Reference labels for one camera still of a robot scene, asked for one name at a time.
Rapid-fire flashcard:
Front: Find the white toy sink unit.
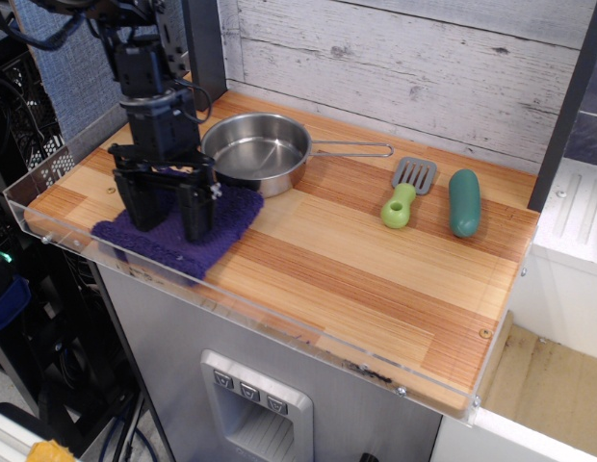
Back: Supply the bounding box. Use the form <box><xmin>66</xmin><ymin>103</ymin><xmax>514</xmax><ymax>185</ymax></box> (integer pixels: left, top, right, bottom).
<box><xmin>432</xmin><ymin>159</ymin><xmax>597</xmax><ymax>461</ymax></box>

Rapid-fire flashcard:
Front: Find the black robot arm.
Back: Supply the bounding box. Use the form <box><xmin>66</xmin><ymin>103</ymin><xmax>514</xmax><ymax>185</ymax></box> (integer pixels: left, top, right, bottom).
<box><xmin>40</xmin><ymin>1</ymin><xmax>221</xmax><ymax>242</ymax></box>

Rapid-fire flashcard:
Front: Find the dark grey right post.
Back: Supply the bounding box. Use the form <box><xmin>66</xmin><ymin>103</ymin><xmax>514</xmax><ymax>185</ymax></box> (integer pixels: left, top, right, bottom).
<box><xmin>527</xmin><ymin>2</ymin><xmax>597</xmax><ymax>212</ymax></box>

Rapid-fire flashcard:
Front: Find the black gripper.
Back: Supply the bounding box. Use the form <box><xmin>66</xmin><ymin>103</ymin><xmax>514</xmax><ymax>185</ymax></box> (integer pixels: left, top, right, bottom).
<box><xmin>109</xmin><ymin>90</ymin><xmax>221</xmax><ymax>242</ymax></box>

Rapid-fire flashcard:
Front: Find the purple terry cloth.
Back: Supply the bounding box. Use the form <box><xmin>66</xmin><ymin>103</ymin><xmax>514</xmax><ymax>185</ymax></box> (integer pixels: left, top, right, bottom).
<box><xmin>91</xmin><ymin>185</ymin><xmax>264</xmax><ymax>279</ymax></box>

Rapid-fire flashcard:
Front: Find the dark green toy cucumber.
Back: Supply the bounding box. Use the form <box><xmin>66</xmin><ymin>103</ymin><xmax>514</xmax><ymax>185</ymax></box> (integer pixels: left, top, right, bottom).
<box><xmin>449</xmin><ymin>169</ymin><xmax>481</xmax><ymax>238</ymax></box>

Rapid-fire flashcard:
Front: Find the dark grey left post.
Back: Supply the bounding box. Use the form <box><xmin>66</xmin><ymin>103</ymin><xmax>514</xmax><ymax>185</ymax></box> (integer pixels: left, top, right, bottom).
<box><xmin>182</xmin><ymin>0</ymin><xmax>227</xmax><ymax>101</ymax></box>

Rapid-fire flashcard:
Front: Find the blue fabric panel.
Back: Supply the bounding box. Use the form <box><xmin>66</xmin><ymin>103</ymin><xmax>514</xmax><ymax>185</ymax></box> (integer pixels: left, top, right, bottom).
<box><xmin>9</xmin><ymin>0</ymin><xmax>190</xmax><ymax>141</ymax></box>

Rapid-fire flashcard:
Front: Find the dark grey post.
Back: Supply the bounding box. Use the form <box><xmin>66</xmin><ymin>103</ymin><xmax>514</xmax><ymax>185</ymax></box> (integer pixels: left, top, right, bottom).
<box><xmin>527</xmin><ymin>2</ymin><xmax>597</xmax><ymax>212</ymax></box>
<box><xmin>182</xmin><ymin>0</ymin><xmax>227</xmax><ymax>101</ymax></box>

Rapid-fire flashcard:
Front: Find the stainless steel pot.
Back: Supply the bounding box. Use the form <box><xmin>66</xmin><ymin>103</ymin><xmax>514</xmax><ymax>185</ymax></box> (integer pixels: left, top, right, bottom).
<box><xmin>201</xmin><ymin>113</ymin><xmax>394</xmax><ymax>198</ymax></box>

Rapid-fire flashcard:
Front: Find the green handled grey spatula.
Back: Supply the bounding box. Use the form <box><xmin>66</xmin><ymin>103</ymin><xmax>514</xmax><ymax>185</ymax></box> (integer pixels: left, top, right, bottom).
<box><xmin>380</xmin><ymin>157</ymin><xmax>437</xmax><ymax>229</ymax></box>

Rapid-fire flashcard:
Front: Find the black plastic crate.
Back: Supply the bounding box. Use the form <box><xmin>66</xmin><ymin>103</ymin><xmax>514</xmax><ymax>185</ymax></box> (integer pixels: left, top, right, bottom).
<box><xmin>0</xmin><ymin>51</ymin><xmax>64</xmax><ymax>184</ymax></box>

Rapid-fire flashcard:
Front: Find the clear acrylic table guard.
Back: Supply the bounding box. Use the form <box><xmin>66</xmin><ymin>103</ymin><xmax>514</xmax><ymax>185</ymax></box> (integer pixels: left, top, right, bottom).
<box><xmin>25</xmin><ymin>138</ymin><xmax>538</xmax><ymax>433</ymax></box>

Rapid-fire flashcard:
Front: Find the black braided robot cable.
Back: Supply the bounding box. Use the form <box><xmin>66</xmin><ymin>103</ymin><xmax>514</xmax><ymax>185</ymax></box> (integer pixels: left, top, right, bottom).
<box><xmin>0</xmin><ymin>0</ymin><xmax>88</xmax><ymax>52</ymax></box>

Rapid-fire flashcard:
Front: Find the silver toy fridge cabinet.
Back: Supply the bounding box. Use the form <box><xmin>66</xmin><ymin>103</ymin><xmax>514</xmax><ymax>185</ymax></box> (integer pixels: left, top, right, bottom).
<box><xmin>100</xmin><ymin>268</ymin><xmax>441</xmax><ymax>461</ymax></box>

